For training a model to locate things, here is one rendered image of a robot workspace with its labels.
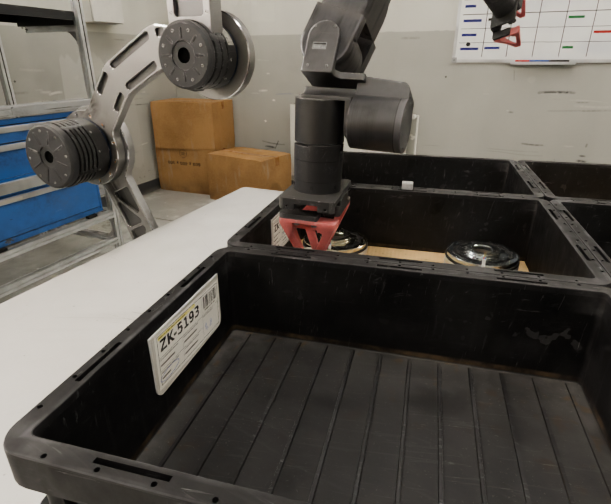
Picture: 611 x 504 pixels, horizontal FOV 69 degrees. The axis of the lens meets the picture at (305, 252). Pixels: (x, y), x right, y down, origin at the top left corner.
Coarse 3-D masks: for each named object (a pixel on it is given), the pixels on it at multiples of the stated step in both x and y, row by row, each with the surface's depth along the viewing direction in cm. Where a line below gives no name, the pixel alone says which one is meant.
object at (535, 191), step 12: (384, 156) 100; (396, 156) 99; (408, 156) 98; (420, 156) 98; (432, 156) 97; (444, 156) 97; (516, 168) 86; (528, 180) 78; (468, 192) 71; (480, 192) 71; (492, 192) 71; (540, 192) 71
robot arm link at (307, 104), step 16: (304, 96) 48; (320, 96) 47; (336, 96) 47; (352, 96) 47; (304, 112) 48; (320, 112) 47; (336, 112) 48; (304, 128) 48; (320, 128) 48; (336, 128) 48; (320, 144) 49
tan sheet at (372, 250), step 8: (368, 248) 75; (376, 248) 75; (384, 248) 75; (392, 248) 75; (384, 256) 72; (392, 256) 72; (400, 256) 72; (408, 256) 72; (416, 256) 72; (424, 256) 72; (432, 256) 72; (440, 256) 72; (520, 264) 69
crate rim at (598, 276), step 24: (384, 192) 72; (408, 192) 71; (432, 192) 71; (456, 192) 71; (264, 216) 60; (552, 216) 60; (240, 240) 52; (576, 240) 52; (408, 264) 46; (432, 264) 46; (456, 264) 46
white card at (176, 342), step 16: (208, 288) 45; (192, 304) 42; (208, 304) 45; (176, 320) 39; (192, 320) 42; (208, 320) 46; (160, 336) 37; (176, 336) 40; (192, 336) 42; (208, 336) 46; (160, 352) 37; (176, 352) 40; (192, 352) 43; (160, 368) 37; (176, 368) 40; (160, 384) 38
